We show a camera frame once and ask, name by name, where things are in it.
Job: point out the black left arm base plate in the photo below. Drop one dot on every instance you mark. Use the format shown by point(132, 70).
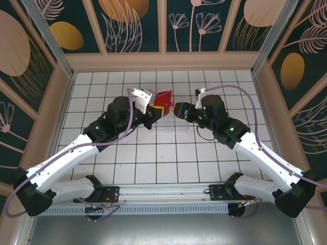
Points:
point(112, 194)

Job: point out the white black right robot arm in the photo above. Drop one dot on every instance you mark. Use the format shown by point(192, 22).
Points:
point(268, 158)

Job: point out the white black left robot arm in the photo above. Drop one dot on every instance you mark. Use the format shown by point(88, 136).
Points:
point(64, 158)

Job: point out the clear acrylic organizer tray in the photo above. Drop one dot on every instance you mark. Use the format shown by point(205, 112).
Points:
point(168, 128)

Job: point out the red card holder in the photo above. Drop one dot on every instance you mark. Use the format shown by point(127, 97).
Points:
point(163, 98)

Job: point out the grey metal sheet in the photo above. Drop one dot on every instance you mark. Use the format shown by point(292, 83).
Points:
point(163, 229)

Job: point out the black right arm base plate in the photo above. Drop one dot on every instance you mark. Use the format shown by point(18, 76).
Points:
point(217, 192)

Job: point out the aluminium frame post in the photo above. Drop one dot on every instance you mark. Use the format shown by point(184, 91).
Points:
point(52, 43)
point(271, 38)

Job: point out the aluminium mounting rail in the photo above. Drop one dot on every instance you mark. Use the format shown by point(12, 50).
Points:
point(163, 192)

